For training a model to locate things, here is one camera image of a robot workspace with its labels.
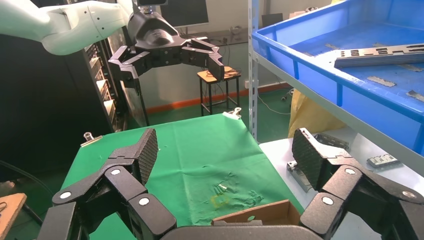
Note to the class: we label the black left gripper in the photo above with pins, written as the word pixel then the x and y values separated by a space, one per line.
pixel 152 33

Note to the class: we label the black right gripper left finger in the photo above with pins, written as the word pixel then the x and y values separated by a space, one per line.
pixel 145 155

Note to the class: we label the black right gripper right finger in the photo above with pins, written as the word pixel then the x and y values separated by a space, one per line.
pixel 308 159

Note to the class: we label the silver metal IO shield plate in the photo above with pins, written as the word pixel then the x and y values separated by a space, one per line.
pixel 381 50
pixel 374 61

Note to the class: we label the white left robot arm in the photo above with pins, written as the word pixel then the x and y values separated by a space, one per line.
pixel 66 26

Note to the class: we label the shallow cardboard box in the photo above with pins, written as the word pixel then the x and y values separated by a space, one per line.
pixel 265 213

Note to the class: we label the blue plastic tray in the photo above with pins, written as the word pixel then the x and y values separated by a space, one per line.
pixel 364 109

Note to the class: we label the wooden top black stool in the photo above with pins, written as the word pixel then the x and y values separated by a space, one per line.
pixel 202 76

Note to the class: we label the yellow woven sack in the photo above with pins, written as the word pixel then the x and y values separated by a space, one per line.
pixel 308 116

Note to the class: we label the green cloth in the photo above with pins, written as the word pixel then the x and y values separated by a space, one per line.
pixel 198 149

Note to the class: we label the dark background desk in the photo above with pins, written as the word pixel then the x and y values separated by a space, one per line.
pixel 215 36

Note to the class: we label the silver binder clip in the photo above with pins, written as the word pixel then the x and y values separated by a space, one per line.
pixel 90 139
pixel 233 113

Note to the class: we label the large black monitor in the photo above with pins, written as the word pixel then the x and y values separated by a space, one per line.
pixel 185 11

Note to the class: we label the small grey comb metal piece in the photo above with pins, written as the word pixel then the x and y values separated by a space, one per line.
pixel 382 160

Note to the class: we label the perforated steel shelf upright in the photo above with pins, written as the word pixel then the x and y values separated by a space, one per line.
pixel 253 82

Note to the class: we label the grey tape strip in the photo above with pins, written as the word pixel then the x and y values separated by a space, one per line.
pixel 379 44
pixel 415 96
pixel 381 81
pixel 332 46
pixel 410 67

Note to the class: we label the black server rack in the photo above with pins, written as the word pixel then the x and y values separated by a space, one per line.
pixel 49 99

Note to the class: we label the small black screen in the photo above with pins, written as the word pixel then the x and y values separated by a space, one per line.
pixel 272 19

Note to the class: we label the brown wooden board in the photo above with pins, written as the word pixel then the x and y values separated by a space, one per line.
pixel 11 215

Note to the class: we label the flat grey stamped metal bracket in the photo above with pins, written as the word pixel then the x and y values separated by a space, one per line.
pixel 294 175

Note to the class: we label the large grey folded metal bracket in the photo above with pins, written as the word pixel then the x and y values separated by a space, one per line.
pixel 331 141

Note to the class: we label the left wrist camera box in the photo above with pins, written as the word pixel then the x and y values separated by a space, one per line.
pixel 152 2

